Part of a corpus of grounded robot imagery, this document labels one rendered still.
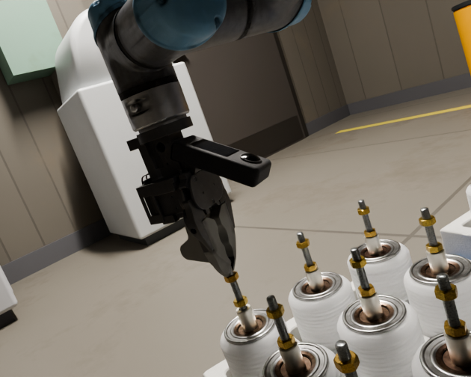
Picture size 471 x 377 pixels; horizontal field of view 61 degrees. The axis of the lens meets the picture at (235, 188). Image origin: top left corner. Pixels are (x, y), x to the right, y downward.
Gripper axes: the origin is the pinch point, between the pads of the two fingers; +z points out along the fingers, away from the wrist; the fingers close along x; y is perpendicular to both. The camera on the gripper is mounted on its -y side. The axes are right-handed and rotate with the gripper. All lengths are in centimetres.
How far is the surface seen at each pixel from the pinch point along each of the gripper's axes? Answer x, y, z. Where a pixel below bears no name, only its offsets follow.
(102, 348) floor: -28, 73, 35
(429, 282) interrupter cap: -7.1, -22.3, 9.3
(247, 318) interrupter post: 0.9, 0.1, 7.7
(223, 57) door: -271, 118, -57
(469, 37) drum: -268, -52, -8
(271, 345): 2.7, -3.3, 10.6
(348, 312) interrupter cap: -1.8, -12.8, 9.4
